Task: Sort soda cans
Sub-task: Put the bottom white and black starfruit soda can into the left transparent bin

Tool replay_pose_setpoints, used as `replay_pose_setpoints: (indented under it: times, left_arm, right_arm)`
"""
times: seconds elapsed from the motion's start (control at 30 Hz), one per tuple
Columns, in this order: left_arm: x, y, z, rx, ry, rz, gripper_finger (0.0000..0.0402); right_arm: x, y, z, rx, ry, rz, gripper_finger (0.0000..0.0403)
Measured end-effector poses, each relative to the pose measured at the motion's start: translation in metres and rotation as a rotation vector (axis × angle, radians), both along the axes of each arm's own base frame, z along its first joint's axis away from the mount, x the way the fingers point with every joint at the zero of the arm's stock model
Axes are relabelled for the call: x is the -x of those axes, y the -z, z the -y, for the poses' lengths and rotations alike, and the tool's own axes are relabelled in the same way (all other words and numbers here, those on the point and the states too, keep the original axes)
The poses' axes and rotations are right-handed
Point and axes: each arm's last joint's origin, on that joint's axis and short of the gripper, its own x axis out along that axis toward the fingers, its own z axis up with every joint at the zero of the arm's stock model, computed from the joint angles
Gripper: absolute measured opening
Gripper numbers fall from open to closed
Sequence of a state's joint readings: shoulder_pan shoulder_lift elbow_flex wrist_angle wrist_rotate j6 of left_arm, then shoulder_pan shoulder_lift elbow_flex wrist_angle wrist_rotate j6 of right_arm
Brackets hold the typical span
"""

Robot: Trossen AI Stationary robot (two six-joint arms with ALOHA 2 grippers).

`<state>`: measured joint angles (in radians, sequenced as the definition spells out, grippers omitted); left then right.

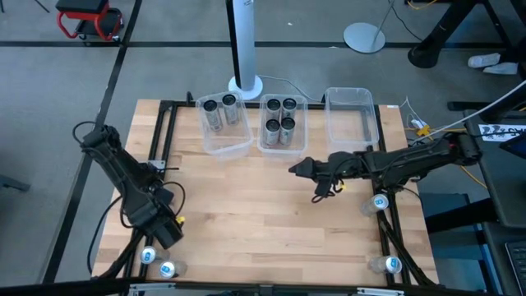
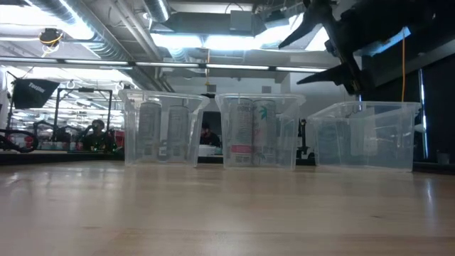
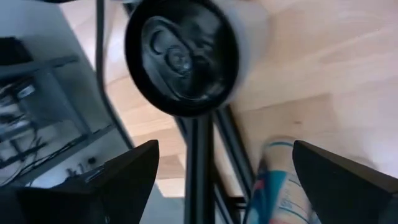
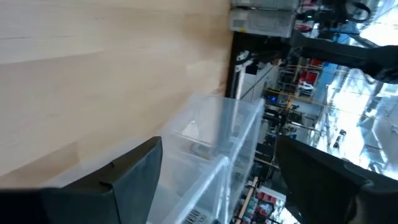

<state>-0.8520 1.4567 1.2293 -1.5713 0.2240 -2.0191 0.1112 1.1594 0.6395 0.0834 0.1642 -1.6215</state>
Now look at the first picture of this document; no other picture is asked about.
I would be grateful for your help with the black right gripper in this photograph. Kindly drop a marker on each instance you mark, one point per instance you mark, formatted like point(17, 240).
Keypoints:
point(335, 166)

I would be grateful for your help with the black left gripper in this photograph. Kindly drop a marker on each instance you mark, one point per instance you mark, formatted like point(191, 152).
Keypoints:
point(166, 230)

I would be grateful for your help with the clear plastic bin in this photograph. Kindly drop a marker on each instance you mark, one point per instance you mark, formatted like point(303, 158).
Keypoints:
point(351, 123)
point(283, 151)
point(230, 144)

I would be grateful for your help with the silver can with blue top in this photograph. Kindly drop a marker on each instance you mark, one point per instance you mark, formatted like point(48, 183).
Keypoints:
point(148, 255)
point(392, 264)
point(379, 202)
point(166, 269)

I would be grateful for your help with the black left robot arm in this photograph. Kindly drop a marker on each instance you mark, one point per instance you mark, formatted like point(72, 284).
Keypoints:
point(119, 168)

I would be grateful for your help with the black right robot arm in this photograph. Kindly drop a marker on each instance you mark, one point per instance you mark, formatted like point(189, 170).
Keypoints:
point(411, 160)

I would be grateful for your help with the yellow left gripper tag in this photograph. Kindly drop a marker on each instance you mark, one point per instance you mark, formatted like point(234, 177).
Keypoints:
point(180, 220)

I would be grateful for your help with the yellow gripper tag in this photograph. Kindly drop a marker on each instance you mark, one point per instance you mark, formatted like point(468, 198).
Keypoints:
point(180, 220)
point(343, 187)

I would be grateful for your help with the yellow right gripper tag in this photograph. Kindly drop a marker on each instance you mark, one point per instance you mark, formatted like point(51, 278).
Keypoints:
point(343, 187)

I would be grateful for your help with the white power adapter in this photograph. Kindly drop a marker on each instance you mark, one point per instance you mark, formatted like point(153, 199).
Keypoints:
point(418, 123)

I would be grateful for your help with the white round floor stand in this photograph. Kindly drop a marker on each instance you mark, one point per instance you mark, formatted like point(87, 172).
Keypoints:
point(363, 38)

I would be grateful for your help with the dark stand foot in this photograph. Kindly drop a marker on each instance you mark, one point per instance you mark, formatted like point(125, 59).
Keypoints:
point(12, 183)

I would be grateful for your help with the black floor bar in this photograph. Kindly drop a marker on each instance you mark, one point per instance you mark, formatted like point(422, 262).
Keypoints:
point(460, 215)

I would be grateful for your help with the black desk leg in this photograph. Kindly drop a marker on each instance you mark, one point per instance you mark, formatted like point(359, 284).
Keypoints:
point(435, 41)
point(499, 20)

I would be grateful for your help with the white paper label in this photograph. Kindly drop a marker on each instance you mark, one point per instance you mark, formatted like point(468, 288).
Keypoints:
point(497, 132)

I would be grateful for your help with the black desk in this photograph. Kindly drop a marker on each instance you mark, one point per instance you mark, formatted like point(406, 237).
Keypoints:
point(505, 185)

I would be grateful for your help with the person's white shoe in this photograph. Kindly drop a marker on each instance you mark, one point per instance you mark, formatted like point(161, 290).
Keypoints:
point(484, 60)
point(499, 68)

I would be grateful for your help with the dark tablet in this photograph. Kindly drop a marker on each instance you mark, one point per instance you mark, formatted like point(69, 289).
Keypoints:
point(518, 148)

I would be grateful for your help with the black laptop keyboard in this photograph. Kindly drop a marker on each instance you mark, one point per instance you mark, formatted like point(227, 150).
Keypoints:
point(518, 263)

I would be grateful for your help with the red and black rolling stool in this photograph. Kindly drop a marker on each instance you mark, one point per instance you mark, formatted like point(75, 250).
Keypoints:
point(82, 5)

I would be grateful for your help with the silver frame plate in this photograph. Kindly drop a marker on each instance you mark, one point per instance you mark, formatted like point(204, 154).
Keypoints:
point(380, 292)
point(152, 288)

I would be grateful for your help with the silver frame bracket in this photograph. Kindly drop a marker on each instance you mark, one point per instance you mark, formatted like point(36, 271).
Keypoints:
point(156, 164)

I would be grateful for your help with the black aluminium table frame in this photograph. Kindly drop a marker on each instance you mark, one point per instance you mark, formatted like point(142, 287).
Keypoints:
point(181, 103)

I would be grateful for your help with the tall camera pole with base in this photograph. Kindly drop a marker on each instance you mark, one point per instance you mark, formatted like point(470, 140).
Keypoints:
point(245, 41)

